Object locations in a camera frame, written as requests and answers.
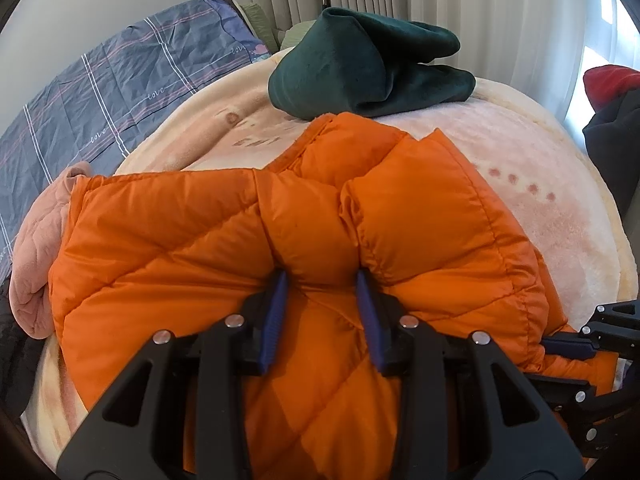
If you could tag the cream fleece blanket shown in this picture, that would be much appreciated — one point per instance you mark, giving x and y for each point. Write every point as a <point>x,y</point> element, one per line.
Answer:
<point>550,160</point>

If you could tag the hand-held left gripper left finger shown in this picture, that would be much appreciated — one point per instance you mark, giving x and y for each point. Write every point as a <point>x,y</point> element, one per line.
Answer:
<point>272,325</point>

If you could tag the red cloth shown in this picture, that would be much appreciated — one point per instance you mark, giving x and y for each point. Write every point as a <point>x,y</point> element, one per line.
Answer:
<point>612,82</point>

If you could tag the black cloth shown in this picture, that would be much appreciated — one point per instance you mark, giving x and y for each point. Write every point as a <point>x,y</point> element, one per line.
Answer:
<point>20,360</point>

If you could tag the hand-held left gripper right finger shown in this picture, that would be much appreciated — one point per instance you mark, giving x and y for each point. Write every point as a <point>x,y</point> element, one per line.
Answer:
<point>370,325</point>

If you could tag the pink garment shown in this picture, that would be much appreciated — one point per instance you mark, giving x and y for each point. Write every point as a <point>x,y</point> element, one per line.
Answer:
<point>35,270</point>

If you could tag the blue plaid bed sheet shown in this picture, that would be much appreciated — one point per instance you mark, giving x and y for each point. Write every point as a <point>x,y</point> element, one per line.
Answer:
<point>100,95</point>

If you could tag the dark green garment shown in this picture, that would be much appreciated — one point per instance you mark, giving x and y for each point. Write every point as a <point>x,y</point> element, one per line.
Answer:
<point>340,70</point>

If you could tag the orange down jacket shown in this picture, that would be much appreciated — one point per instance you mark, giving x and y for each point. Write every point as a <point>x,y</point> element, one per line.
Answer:
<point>175,240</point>

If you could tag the grey curtain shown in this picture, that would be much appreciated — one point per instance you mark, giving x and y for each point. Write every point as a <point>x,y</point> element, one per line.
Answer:
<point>500,10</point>

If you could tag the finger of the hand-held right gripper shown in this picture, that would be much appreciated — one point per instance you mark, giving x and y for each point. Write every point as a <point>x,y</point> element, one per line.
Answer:
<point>580,400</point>
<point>570,348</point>

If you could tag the dark grey garment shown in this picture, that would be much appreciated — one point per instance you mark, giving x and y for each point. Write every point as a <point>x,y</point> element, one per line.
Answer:
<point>615,150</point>

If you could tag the light green pillow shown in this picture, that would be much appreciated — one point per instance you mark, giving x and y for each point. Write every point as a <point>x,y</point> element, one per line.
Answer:
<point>260,22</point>

